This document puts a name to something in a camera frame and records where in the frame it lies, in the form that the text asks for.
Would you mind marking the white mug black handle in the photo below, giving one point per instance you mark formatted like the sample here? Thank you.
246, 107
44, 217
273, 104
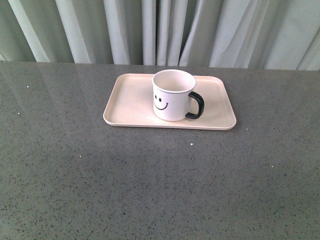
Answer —
174, 98

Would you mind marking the cream rectangular plastic tray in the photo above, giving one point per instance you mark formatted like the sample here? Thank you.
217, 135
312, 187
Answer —
131, 105

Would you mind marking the grey pleated curtain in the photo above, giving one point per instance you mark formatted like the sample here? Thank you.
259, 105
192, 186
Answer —
247, 34

